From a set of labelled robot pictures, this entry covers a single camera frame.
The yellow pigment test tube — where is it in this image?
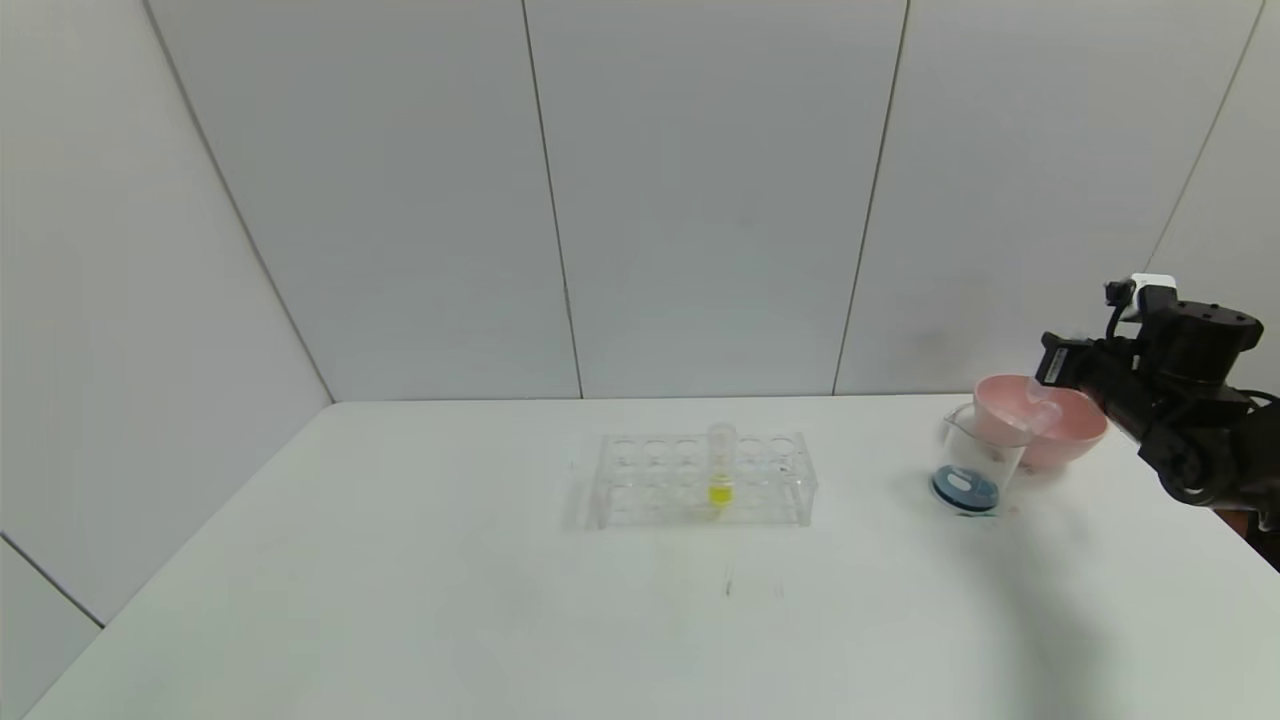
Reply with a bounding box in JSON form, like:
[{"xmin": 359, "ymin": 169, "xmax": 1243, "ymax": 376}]
[{"xmin": 706, "ymin": 422, "xmax": 738, "ymax": 508}]

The red pigment test tube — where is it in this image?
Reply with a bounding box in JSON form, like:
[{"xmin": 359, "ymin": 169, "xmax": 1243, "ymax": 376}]
[{"xmin": 1010, "ymin": 401, "xmax": 1064, "ymax": 437}]

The clear glass beaker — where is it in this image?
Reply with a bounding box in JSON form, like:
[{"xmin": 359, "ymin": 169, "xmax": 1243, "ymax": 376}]
[{"xmin": 930, "ymin": 403, "xmax": 1031, "ymax": 517}]

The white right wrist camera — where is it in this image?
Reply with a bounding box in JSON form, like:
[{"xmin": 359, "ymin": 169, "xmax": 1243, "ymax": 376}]
[{"xmin": 1105, "ymin": 273, "xmax": 1179, "ymax": 323}]

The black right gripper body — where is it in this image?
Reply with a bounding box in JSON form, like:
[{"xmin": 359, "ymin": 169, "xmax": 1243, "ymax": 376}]
[{"xmin": 1033, "ymin": 331, "xmax": 1153, "ymax": 444}]

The clear plastic test tube rack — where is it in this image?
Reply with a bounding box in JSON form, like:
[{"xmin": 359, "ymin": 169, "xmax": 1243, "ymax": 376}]
[{"xmin": 585, "ymin": 430, "xmax": 819, "ymax": 529}]

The pink bowl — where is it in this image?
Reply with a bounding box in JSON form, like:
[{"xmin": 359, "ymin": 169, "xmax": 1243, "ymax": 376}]
[{"xmin": 972, "ymin": 375, "xmax": 1109, "ymax": 471}]

